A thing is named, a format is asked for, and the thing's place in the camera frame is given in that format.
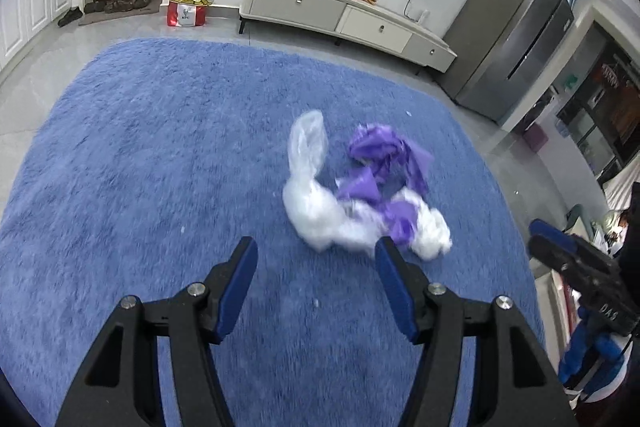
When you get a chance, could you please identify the purple plastic bag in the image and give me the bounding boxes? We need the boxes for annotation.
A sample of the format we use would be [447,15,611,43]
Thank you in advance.
[348,123,435,196]

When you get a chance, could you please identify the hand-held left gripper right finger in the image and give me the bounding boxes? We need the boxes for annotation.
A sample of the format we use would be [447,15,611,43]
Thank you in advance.
[375,236,573,427]

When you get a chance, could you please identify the white hanging cloth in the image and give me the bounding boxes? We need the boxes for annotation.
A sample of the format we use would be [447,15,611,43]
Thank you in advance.
[605,167,640,214]

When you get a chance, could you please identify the purple stool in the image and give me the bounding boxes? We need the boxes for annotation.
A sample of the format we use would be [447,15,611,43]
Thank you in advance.
[522,123,549,152]

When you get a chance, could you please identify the person's right hand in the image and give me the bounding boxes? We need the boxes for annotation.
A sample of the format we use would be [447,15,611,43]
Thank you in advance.
[559,309,628,403]

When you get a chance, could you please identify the brown door mat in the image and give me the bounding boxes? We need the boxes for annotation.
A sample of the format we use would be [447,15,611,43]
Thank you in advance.
[77,0,162,26]

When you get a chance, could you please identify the clear plastic bag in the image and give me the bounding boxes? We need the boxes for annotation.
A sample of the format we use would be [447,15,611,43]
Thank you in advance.
[282,111,381,253]

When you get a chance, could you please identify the dark balcony window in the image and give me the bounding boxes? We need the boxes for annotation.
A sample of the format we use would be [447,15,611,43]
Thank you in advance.
[555,22,640,178]

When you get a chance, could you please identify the blue fluffy rug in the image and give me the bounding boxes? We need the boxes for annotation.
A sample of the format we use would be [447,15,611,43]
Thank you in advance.
[0,38,547,427]

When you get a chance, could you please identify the white television stand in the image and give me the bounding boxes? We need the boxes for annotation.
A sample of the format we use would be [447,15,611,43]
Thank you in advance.
[239,0,458,74]

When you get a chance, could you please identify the black shoe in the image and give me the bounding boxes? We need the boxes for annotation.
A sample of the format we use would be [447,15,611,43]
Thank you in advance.
[57,6,84,28]

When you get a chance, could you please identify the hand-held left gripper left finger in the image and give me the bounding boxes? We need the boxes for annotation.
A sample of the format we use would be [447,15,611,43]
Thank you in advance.
[55,236,259,427]

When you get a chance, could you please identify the white purple plastic wrapper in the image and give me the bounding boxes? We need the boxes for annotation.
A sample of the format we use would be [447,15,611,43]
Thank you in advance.
[336,167,452,264]

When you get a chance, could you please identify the grey steel refrigerator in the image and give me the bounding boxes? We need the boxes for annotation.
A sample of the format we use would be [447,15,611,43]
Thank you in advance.
[440,0,575,125]

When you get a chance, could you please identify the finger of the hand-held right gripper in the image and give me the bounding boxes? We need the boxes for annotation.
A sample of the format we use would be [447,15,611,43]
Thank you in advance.
[530,234,581,272]
[529,219,577,249]

